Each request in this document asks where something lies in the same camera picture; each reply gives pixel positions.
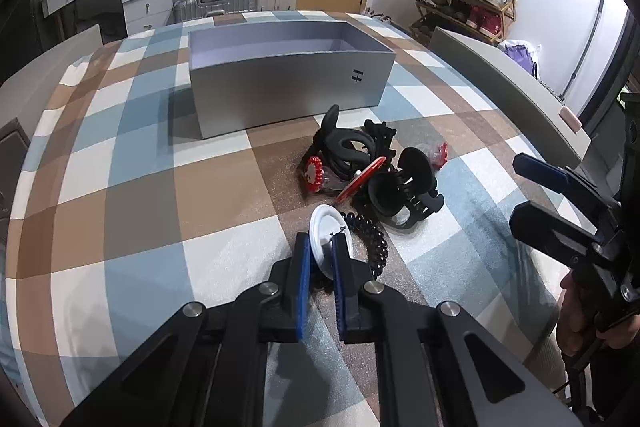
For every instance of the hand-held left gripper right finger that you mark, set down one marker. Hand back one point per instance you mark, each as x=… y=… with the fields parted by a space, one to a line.
x=339 y=292

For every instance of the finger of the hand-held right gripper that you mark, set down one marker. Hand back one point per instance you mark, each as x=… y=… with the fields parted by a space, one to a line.
x=545 y=227
x=540 y=171

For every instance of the person's right hand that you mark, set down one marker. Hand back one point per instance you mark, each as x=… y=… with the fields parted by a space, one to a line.
x=570 y=322

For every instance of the small pink block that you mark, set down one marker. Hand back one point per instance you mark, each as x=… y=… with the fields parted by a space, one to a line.
x=570 y=117

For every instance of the silver suitcase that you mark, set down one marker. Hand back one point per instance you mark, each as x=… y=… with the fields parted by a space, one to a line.
x=215 y=7

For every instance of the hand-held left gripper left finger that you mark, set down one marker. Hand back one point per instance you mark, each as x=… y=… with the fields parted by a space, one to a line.
x=301 y=292

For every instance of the grey rectangular box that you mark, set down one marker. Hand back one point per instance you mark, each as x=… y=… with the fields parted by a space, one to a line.
x=280 y=87

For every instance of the purple bag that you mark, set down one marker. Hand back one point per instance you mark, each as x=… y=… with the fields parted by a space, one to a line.
x=520 y=54

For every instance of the checked tablecloth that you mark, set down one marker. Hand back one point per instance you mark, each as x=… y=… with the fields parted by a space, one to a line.
x=150 y=187

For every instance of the small black hair claw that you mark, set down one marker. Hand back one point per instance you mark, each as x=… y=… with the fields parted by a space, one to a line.
x=379 y=132

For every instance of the grey pole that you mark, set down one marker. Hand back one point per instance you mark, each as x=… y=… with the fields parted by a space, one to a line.
x=585 y=42

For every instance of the large black hair claw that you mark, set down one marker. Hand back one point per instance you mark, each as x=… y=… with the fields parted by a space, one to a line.
x=405 y=194

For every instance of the red flower hair clip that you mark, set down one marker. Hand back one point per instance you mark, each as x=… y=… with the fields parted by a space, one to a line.
x=315 y=174
x=437 y=155

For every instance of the red round disc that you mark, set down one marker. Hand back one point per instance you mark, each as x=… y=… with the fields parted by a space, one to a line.
x=361 y=179

